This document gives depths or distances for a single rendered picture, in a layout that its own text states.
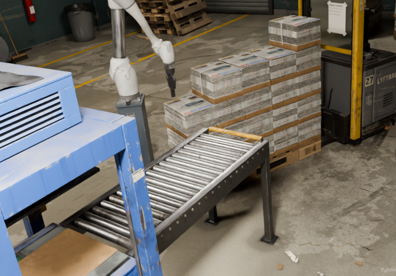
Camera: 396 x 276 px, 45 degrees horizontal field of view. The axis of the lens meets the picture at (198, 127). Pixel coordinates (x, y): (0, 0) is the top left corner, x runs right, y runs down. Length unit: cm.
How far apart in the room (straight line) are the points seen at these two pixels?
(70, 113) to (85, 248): 85
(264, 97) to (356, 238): 137
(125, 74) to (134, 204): 175
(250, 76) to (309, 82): 69
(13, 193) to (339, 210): 288
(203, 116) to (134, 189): 196
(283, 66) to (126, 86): 140
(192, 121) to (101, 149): 208
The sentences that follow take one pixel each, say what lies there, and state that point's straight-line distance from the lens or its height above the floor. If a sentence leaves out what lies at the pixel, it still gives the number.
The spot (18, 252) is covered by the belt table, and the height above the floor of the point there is 80.
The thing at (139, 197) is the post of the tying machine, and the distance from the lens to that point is 195.
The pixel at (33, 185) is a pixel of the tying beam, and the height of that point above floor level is 151.
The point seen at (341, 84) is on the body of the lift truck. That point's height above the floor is 55.
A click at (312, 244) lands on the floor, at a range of 360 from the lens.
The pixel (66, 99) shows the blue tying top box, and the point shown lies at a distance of 183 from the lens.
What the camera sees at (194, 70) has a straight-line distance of 400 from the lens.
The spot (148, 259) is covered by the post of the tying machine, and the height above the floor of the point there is 92.
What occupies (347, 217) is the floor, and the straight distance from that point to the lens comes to 388.
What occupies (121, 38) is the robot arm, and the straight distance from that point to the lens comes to 372.
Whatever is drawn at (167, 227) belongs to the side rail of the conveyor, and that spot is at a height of 79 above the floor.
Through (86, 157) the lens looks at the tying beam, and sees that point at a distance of 170.
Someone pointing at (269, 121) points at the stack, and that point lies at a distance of 423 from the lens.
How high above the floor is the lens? 222
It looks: 24 degrees down
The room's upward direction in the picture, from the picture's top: 7 degrees counter-clockwise
